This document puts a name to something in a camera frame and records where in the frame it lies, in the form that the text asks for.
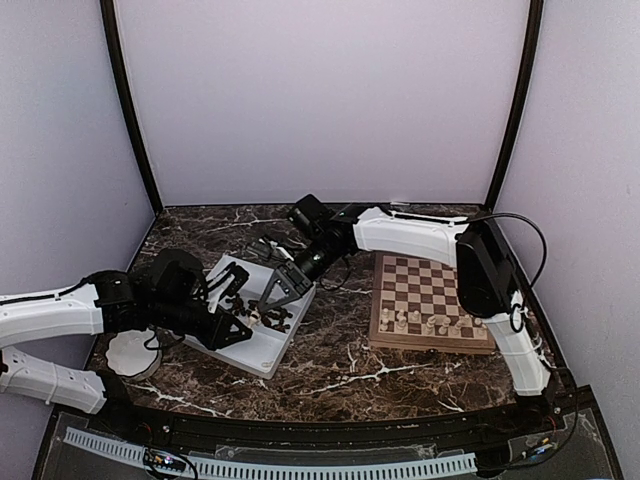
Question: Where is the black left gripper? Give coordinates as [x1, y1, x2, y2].
[151, 295, 252, 352]

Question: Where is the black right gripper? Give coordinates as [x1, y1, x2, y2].
[257, 239, 344, 312]

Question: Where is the cream white chess queen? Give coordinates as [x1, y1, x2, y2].
[438, 316, 451, 336]

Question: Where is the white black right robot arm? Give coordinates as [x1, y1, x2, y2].
[257, 194, 551, 434]

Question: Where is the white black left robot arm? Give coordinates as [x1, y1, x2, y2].
[1, 249, 252, 436]

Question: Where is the dark brown chess piece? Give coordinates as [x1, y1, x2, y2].
[261, 308, 293, 333]
[225, 296, 248, 317]

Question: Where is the wooden chess board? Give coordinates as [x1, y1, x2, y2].
[369, 253, 496, 355]

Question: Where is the white divided plastic tray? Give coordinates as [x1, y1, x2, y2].
[184, 254, 316, 379]

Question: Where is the white scalloped ceramic bowl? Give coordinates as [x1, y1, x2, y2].
[105, 329, 162, 382]

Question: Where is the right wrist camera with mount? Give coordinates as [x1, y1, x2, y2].
[246, 235, 294, 262]

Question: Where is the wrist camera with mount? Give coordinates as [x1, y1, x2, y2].
[246, 235, 294, 262]
[206, 261, 249, 313]

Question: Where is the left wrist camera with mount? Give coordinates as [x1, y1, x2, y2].
[206, 261, 249, 313]

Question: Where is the white slotted cable duct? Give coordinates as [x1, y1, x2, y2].
[63, 427, 477, 479]

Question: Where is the black right frame post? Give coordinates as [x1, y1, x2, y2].
[483, 0, 545, 211]

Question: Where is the black frame post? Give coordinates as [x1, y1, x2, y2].
[483, 0, 545, 211]
[99, 0, 164, 216]

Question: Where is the black curved front rail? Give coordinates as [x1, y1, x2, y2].
[89, 379, 589, 451]

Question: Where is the black left frame post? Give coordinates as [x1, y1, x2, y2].
[99, 0, 164, 216]

